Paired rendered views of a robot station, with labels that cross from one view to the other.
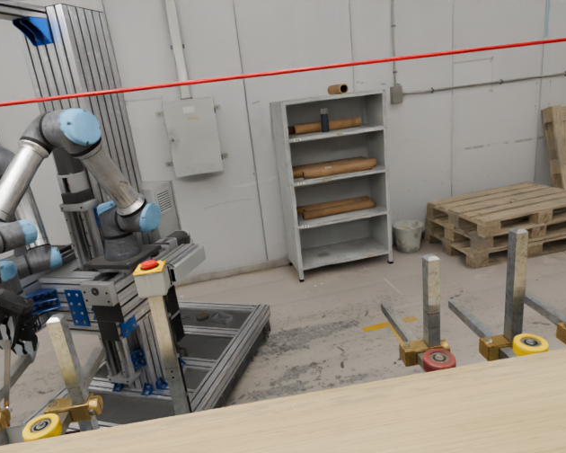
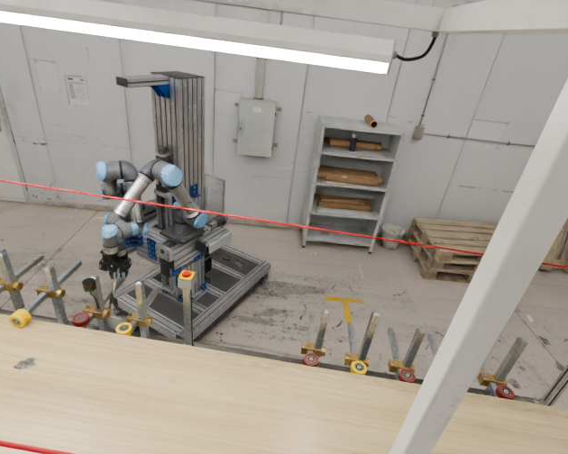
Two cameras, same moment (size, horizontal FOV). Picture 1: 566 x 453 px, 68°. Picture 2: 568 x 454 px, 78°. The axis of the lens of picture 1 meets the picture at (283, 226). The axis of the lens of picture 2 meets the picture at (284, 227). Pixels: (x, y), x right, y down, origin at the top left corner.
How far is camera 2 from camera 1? 91 cm
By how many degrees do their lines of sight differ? 14
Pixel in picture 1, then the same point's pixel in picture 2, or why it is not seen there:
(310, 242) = (320, 219)
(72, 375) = (142, 307)
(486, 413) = (311, 394)
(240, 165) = (285, 154)
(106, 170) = (181, 196)
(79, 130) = (170, 179)
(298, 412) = (233, 363)
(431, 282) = (323, 322)
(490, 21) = (517, 93)
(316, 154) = (343, 160)
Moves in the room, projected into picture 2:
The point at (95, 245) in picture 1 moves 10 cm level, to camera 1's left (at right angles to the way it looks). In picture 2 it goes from (169, 217) to (156, 215)
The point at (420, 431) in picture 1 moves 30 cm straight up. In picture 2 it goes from (278, 391) to (285, 347)
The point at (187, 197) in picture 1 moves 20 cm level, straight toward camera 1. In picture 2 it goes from (242, 166) to (241, 171)
